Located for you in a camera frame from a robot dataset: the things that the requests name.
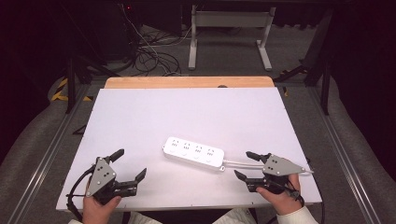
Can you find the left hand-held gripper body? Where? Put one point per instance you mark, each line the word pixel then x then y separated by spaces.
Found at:
pixel 100 175

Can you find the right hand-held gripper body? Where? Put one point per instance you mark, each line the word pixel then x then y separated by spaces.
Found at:
pixel 278 168

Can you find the white power strip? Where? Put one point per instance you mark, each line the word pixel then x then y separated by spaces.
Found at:
pixel 193 153

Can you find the person's right hand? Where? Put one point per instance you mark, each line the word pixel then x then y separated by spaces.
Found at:
pixel 281 200

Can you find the person's left hand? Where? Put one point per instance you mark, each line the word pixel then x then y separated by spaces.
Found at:
pixel 97 209

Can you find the person's right leg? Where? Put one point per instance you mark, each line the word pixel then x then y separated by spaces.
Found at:
pixel 233 216

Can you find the person's leg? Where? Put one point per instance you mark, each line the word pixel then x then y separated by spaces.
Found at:
pixel 233 216
pixel 144 218

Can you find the person's left leg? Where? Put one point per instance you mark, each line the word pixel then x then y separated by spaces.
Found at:
pixel 144 218

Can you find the yellow black hazard tape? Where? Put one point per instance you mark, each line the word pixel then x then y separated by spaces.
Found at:
pixel 62 91

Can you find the black metal stand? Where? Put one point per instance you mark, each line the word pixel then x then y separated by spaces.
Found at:
pixel 71 84
pixel 323 74

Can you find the dark computer case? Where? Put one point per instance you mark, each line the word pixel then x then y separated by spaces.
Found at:
pixel 109 28

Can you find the aluminium floor rail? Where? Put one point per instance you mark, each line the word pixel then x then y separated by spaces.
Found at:
pixel 342 155
pixel 46 155

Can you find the white metal table frame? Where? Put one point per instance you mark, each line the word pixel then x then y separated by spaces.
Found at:
pixel 230 20

